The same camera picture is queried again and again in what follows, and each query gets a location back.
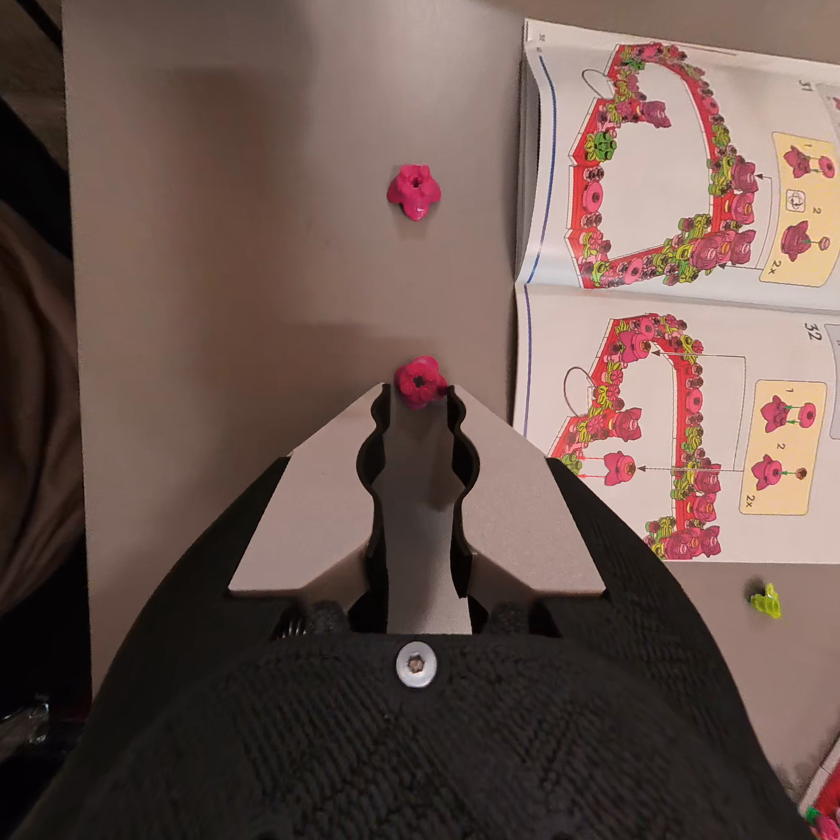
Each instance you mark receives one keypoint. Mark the magenta lego flower piece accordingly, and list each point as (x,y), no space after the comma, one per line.
(418,382)
(413,190)

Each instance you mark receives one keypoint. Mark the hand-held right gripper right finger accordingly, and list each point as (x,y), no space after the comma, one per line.
(525,518)

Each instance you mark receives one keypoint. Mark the lego instruction booklet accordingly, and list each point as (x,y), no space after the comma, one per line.
(663,295)

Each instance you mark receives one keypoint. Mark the brown cloth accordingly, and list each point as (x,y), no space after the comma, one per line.
(33,407)

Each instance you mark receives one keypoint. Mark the lime green lego piece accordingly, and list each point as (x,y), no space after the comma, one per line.
(766,600)

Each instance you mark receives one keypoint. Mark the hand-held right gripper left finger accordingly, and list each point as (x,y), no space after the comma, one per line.
(308,512)

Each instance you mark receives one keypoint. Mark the red lego heart build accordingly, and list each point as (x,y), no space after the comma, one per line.
(828,808)

